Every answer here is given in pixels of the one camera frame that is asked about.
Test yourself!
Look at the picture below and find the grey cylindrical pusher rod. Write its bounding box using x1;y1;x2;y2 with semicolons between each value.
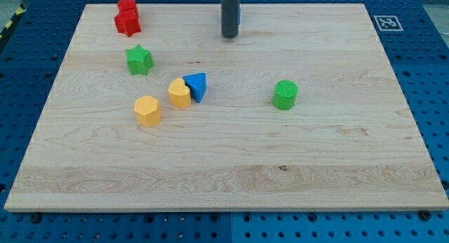
220;0;241;39

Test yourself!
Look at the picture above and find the blue triangle block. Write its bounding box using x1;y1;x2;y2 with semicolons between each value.
182;72;207;103

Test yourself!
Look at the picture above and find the red cylinder block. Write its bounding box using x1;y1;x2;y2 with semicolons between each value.
117;0;138;13

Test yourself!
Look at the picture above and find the wooden board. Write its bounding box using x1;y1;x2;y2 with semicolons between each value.
5;4;448;213

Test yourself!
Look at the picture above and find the red star block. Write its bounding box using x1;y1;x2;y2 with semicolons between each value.
114;10;141;37

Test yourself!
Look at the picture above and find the green star block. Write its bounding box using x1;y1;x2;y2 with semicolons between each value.
125;44;154;75

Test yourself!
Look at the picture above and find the white fiducial marker tag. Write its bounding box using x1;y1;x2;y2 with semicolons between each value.
373;15;403;32

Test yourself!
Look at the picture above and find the yellow heart block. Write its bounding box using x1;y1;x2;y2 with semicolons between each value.
168;78;192;108

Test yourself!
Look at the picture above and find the yellow hexagon block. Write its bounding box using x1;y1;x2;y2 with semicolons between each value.
134;96;161;127

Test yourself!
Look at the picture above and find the green cylinder block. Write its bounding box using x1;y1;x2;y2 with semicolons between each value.
272;79;298;110

